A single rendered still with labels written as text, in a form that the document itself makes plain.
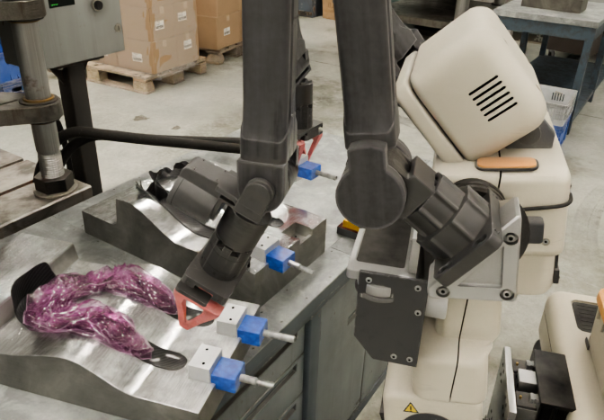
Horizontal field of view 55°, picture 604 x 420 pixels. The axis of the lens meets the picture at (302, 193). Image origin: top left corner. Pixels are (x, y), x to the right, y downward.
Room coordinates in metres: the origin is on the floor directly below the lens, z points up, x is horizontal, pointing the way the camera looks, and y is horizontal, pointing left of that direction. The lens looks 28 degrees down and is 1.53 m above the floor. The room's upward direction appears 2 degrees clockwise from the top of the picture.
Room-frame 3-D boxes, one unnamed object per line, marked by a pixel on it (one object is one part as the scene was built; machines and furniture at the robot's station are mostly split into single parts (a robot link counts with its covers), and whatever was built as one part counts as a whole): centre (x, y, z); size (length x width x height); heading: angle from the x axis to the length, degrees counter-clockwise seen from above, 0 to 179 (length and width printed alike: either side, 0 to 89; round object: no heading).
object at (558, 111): (3.84, -1.50, 0.28); 0.61 x 0.41 x 0.15; 57
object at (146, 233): (1.13, 0.22, 0.87); 0.50 x 0.26 x 0.14; 57
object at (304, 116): (1.27, 0.01, 1.06); 0.10 x 0.07 x 0.07; 146
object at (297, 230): (1.05, 0.01, 0.87); 0.05 x 0.05 x 0.04; 57
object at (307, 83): (1.28, 0.02, 1.12); 0.07 x 0.06 x 0.07; 51
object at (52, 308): (0.79, 0.34, 0.90); 0.26 x 0.18 x 0.08; 75
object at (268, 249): (0.94, 0.03, 0.89); 0.13 x 0.05 x 0.05; 57
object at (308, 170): (1.25, -0.02, 0.93); 0.13 x 0.05 x 0.05; 56
